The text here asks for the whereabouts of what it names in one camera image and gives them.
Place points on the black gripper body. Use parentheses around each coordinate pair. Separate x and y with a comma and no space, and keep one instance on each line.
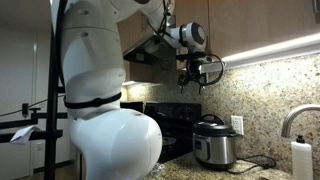
(193,61)

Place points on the black pressure cooker lid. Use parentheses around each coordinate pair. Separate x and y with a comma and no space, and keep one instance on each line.
(213,128)

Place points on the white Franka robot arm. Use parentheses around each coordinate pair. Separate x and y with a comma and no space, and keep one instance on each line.
(100,66)

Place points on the stainless steel pressure cooker base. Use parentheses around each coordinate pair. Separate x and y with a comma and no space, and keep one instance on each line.
(215,150)

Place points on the black kitchen stove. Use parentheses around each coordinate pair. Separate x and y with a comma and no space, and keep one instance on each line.
(180,113)

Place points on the under cabinet light strip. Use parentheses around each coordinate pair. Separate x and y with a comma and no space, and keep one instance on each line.
(273,51)

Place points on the curved metal faucet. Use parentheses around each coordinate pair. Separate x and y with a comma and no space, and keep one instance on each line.
(290,121)

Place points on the white soap bottle black cap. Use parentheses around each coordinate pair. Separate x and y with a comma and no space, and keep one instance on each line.
(301,160)

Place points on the white paper tag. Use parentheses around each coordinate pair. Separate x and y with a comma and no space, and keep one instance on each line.
(23,135)

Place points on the white wall outlet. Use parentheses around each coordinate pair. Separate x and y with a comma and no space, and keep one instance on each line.
(237,124)

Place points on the wooden wall cabinets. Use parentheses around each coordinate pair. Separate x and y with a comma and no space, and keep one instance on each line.
(250,26)

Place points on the black metal stand frame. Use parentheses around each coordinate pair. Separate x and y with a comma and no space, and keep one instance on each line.
(51,133)

